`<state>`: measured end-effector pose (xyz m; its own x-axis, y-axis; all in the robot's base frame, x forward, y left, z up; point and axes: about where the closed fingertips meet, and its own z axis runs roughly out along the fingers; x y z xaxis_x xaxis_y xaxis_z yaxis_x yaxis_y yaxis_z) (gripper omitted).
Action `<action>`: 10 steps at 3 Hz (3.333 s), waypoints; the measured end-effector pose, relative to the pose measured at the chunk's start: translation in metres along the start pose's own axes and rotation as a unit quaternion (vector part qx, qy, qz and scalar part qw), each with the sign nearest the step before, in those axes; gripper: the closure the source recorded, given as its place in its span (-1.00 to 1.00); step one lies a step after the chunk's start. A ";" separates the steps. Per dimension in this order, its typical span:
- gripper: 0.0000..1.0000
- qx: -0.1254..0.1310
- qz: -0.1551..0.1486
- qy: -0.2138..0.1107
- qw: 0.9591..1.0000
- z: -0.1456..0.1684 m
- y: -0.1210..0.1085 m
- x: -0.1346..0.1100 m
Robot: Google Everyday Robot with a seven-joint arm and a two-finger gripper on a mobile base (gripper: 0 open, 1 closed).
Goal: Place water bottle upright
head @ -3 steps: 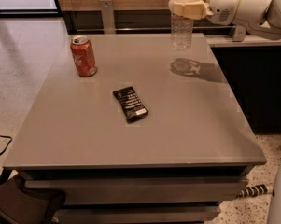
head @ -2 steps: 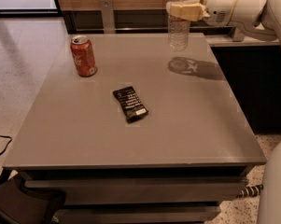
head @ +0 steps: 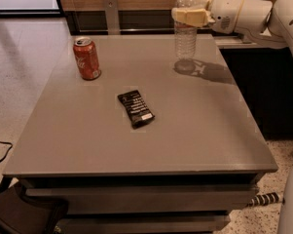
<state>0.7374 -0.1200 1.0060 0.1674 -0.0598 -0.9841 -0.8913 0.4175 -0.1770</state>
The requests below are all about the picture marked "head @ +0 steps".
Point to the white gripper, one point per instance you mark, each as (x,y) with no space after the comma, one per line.
(224,13)

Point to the clear plastic water bottle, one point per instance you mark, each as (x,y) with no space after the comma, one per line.
(185,35)

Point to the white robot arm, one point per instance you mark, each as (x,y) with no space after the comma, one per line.
(273,71)

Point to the grey side shelf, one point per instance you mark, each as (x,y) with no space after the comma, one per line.
(243,42)

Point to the red soda can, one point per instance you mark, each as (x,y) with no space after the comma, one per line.
(86,58)

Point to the black snack packet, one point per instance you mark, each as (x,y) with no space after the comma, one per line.
(136,109)

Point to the grey drawer cabinet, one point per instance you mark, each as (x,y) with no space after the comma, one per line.
(198,160)

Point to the dark chair seat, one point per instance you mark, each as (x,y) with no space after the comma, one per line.
(20,214)

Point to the left metal wall bracket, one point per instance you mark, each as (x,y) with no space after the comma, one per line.
(112,17)

